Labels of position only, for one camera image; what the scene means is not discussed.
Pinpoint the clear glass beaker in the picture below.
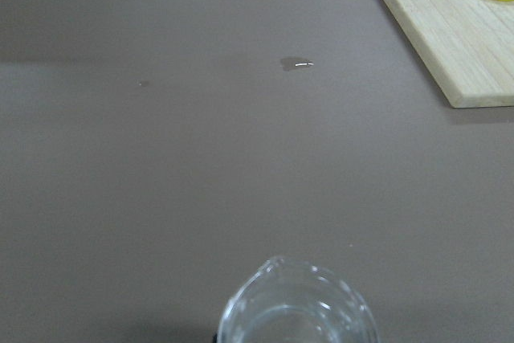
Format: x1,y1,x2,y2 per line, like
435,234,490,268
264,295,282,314
213,256,381,342

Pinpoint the wooden cutting board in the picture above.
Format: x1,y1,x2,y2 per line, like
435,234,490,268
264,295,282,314
383,0,513,108

